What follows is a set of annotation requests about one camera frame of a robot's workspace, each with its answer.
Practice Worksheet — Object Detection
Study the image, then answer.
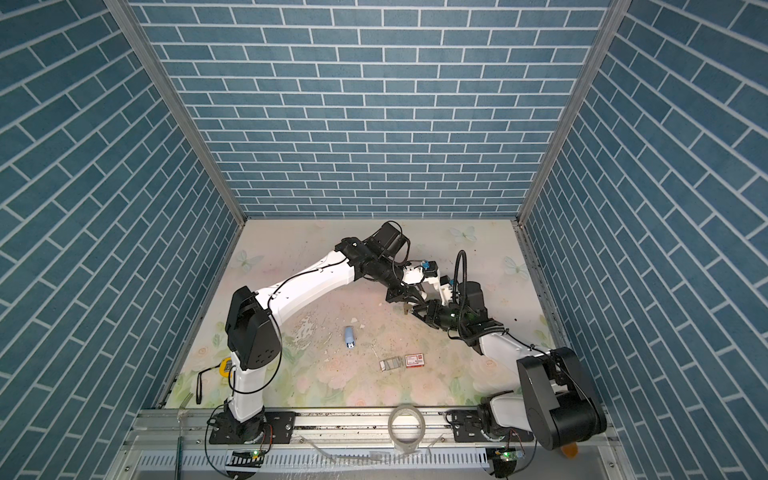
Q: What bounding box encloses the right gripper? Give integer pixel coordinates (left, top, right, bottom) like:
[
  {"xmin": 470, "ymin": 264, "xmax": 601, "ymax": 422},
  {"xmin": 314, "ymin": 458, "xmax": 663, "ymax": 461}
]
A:
[{"xmin": 409, "ymin": 299, "xmax": 469, "ymax": 332}]

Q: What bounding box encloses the olive grey stapler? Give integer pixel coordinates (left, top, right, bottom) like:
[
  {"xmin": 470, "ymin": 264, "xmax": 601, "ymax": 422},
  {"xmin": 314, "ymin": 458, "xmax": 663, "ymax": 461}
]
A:
[{"xmin": 403, "ymin": 294, "xmax": 428, "ymax": 316}]

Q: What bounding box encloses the staples tray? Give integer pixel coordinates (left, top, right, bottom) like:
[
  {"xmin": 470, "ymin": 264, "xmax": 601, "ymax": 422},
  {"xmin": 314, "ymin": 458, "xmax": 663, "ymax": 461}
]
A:
[{"xmin": 379, "ymin": 356, "xmax": 405, "ymax": 372}]

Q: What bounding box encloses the red staples box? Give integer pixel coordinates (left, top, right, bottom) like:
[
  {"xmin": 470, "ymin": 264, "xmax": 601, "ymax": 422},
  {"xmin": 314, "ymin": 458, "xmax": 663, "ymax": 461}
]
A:
[{"xmin": 404, "ymin": 353, "xmax": 425, "ymax": 368}]

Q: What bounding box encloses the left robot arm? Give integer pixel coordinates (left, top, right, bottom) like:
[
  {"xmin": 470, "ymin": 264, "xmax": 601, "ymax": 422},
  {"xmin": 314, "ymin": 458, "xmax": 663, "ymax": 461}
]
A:
[{"xmin": 225, "ymin": 221, "xmax": 424, "ymax": 424}]

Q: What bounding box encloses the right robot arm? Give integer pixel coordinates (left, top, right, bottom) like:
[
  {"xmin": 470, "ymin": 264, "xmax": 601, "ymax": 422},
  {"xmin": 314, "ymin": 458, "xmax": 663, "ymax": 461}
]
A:
[{"xmin": 411, "ymin": 281, "xmax": 607, "ymax": 450}]

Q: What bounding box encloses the clear tape roll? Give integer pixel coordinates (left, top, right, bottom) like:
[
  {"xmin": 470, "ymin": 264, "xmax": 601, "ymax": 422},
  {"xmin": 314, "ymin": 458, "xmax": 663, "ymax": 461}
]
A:
[{"xmin": 387, "ymin": 404, "xmax": 426, "ymax": 455}]

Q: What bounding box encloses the plush toy animal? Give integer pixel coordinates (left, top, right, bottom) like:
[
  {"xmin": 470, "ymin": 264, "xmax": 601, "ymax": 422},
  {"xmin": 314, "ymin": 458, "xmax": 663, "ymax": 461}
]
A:
[{"xmin": 560, "ymin": 443, "xmax": 579, "ymax": 459}]

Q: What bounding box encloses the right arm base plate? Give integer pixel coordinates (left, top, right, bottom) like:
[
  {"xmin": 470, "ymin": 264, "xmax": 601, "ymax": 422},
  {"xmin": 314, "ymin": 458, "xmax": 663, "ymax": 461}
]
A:
[{"xmin": 443, "ymin": 408, "xmax": 534, "ymax": 443}]

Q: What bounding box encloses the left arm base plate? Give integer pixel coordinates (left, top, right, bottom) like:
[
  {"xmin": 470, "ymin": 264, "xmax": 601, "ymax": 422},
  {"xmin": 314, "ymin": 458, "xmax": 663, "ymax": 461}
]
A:
[{"xmin": 208, "ymin": 409, "xmax": 297, "ymax": 445}]

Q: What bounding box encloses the aluminium front rail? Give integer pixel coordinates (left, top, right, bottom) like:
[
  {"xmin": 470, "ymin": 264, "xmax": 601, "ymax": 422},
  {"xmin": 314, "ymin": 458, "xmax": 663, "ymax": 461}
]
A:
[{"xmin": 106, "ymin": 407, "xmax": 634, "ymax": 479}]

